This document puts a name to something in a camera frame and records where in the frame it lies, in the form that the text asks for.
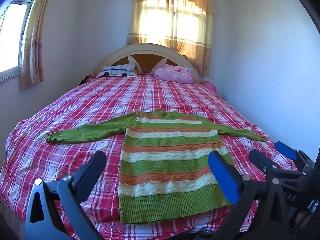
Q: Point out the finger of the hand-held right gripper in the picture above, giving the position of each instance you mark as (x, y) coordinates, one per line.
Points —
(261, 160)
(286, 149)

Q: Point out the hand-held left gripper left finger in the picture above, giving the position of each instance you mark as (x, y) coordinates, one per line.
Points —
(93, 167)

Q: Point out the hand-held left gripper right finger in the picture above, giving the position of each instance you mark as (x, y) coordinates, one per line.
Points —
(223, 175)

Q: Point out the green orange striped knit sweater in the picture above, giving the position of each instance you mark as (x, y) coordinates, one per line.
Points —
(165, 160)

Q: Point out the dark clothes pile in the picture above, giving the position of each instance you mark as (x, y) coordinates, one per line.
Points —
(86, 79)

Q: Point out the red plaid bed sheet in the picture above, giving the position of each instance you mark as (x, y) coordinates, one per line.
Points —
(82, 110)

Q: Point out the pink blanket edge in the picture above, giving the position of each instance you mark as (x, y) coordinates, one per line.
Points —
(210, 85)

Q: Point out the white grey patterned pillow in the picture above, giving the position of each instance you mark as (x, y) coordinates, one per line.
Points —
(117, 70)

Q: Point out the pink floral pillow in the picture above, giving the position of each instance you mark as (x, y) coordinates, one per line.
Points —
(173, 73)

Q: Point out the cream arched wooden headboard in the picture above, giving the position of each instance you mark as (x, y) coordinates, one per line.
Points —
(146, 60)

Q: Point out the narrow yellow orange curtain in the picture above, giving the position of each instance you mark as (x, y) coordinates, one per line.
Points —
(33, 55)

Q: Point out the wide yellow orange curtain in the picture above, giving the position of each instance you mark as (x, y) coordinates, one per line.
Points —
(197, 47)

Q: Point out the aluminium frame window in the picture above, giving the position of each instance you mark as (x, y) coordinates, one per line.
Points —
(11, 35)

